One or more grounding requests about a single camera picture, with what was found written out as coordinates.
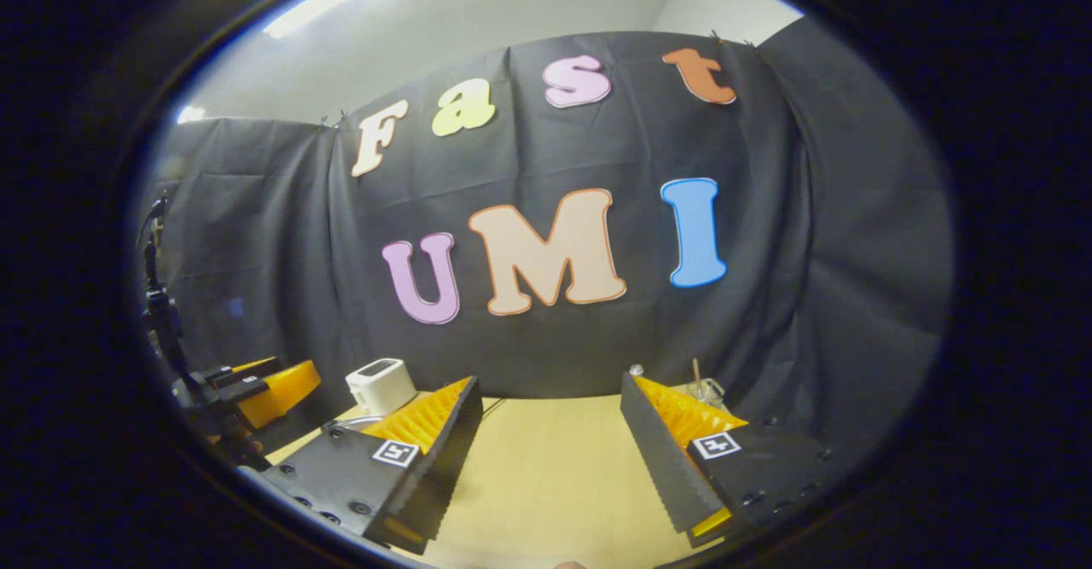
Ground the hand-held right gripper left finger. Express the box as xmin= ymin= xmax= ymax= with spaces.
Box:
xmin=260 ymin=375 xmax=485 ymax=555

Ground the white toaster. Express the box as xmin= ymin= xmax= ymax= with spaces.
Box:
xmin=346 ymin=357 xmax=418 ymax=417

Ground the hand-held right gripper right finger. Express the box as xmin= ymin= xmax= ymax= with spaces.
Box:
xmin=620 ymin=371 xmax=854 ymax=549

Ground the black backdrop cloth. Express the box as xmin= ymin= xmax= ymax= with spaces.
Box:
xmin=136 ymin=16 xmax=955 ymax=467

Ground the wire mesh holder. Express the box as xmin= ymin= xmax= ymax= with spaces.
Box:
xmin=687 ymin=377 xmax=727 ymax=409

